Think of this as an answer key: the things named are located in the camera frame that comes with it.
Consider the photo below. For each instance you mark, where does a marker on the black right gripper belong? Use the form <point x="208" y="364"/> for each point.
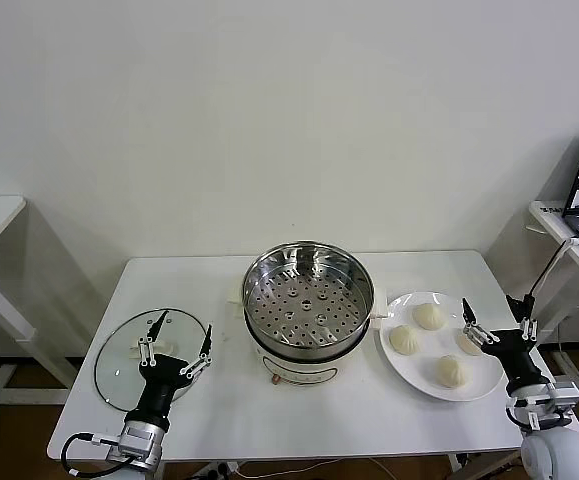
<point x="516" y="355"/>

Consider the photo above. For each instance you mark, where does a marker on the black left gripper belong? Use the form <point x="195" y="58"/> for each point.
<point x="161" y="380"/>

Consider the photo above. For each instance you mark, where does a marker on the white steamed baozi bun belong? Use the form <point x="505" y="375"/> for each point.
<point x="466" y="346"/>
<point x="405" y="341"/>
<point x="451" y="372"/>
<point x="428" y="316"/>

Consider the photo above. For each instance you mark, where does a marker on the round glass pot lid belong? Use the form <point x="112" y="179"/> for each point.
<point x="111" y="360"/>

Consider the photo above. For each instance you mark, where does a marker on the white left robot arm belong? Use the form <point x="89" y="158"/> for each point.
<point x="144" y="422"/>

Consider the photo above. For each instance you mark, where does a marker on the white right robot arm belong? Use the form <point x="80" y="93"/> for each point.
<point x="559" y="455"/>

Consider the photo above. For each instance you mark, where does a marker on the stainless steel steamer basket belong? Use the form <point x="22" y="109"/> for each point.
<point x="269" y="280"/>

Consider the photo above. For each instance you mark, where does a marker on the white round plate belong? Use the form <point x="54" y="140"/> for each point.
<point x="409" y="370"/>

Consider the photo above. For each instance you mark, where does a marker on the white electric cooker base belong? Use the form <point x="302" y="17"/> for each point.
<point x="309" y="370"/>

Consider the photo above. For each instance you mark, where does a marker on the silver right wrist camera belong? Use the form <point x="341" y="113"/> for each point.
<point x="566" y="397"/>

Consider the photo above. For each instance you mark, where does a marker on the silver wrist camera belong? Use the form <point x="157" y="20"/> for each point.
<point x="566" y="397"/>
<point x="134" y="447"/>

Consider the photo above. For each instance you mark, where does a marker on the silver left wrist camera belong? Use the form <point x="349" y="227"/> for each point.
<point x="134" y="447"/>

